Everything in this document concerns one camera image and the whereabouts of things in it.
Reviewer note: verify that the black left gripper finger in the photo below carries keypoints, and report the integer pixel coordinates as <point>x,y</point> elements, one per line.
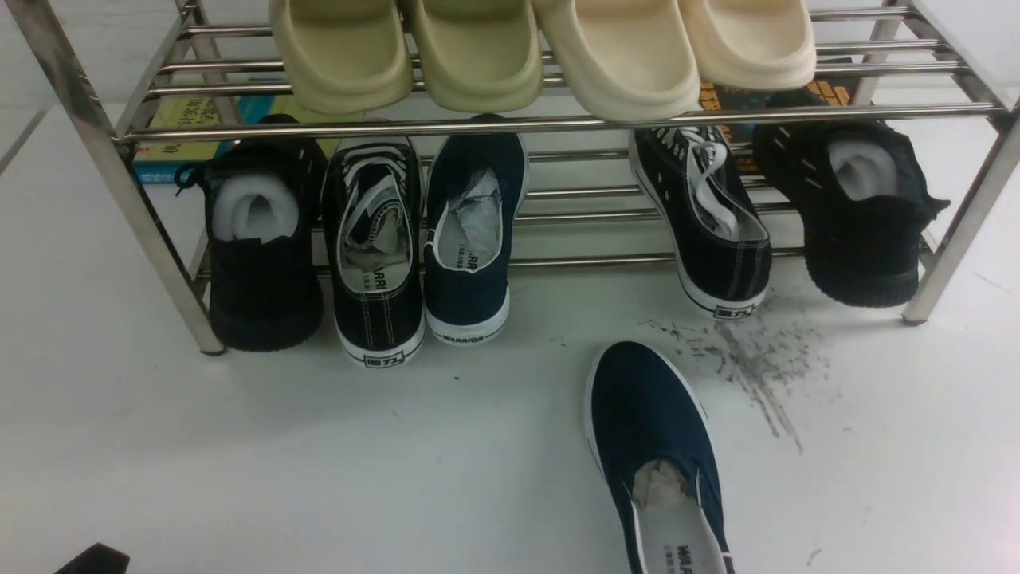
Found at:
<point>97,559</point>

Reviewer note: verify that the navy slip-on shoe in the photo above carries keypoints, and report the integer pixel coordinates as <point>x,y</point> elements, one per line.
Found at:
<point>649,436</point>
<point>475,187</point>

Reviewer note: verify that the black canvas lace shoe left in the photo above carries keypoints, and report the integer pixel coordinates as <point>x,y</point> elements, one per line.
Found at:
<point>371,213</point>

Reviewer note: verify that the black canvas lace shoe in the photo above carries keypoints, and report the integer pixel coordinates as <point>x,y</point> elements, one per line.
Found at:
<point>723,250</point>
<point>371,213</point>

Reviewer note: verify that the silver metal shoe rack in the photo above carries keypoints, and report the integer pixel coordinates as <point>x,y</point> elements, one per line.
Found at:
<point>184,96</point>

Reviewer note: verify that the black canvas lace shoe right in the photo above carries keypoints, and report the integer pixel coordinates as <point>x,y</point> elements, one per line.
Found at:
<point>723,250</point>

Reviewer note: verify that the black knit sneaker left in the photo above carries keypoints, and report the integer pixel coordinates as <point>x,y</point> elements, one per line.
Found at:
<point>262,199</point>

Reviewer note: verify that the black knit sneaker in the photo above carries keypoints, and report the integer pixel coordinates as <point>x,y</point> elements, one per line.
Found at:
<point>864,203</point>
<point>262,199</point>

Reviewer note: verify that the olive foam slipper left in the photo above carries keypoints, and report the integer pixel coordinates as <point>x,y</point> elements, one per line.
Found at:
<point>342,57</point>

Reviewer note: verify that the olive foam slipper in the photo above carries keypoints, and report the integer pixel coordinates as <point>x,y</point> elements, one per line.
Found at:
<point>342,57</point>
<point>477,56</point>

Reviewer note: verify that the olive foam slipper right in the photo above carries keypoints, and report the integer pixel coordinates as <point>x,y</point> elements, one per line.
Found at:
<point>477,56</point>

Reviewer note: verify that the cream foam slipper left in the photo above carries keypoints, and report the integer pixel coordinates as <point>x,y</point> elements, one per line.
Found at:
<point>624,60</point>

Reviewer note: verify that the cream foam slipper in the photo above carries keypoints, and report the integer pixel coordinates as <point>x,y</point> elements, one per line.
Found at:
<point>624,60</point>
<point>760,45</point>

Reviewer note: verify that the cream foam slipper right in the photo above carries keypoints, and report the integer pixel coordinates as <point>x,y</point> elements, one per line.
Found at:
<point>760,45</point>

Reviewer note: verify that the black knit sneaker right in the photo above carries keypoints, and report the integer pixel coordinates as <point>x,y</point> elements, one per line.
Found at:
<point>864,203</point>

